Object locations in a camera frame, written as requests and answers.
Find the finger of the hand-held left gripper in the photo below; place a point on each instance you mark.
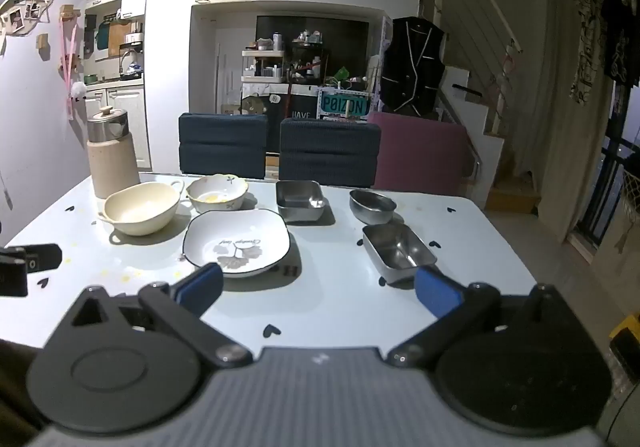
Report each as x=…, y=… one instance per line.
x=40, y=258

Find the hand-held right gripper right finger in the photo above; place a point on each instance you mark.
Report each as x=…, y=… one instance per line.
x=435, y=292

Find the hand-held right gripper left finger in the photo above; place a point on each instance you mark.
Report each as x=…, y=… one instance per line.
x=200, y=284

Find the white square plate dark rim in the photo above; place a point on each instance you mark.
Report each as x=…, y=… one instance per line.
x=235, y=237

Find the floral bowl with yellow rim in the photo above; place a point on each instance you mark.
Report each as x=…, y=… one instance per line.
x=215, y=187

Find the round steel bowl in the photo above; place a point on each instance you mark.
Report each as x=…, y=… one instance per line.
x=372, y=209

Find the rectangular steel container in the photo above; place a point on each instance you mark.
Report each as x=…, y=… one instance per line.
x=395, y=252

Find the beige thermos jug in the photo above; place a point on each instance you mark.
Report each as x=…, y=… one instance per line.
x=112, y=167

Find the square steel container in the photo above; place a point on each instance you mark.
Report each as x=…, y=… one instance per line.
x=300, y=207

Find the dark blue chair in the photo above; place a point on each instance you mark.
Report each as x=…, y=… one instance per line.
x=330, y=152
x=222, y=144

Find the white kitchen cabinet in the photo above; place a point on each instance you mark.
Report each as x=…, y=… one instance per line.
x=125, y=127

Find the staircase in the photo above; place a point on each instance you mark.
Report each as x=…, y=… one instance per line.
x=465, y=107

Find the pink ribbon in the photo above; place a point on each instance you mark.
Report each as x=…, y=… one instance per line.
x=69, y=57

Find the black printed cabinet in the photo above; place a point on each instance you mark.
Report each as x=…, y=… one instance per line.
x=300, y=107

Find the teal sign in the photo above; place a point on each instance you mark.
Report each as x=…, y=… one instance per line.
x=345, y=104

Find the beige curtain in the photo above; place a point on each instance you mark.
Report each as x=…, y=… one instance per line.
x=565, y=127

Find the net basket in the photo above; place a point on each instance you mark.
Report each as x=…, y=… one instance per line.
x=630, y=207

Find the black vest with white trim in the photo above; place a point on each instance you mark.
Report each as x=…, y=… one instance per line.
x=412, y=67

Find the white shelf rack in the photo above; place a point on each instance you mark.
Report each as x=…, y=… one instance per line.
x=262, y=64

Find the patterned curtain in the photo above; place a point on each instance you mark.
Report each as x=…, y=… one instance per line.
x=590, y=42

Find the dark hanging garment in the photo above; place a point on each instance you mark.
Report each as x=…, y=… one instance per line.
x=622, y=32

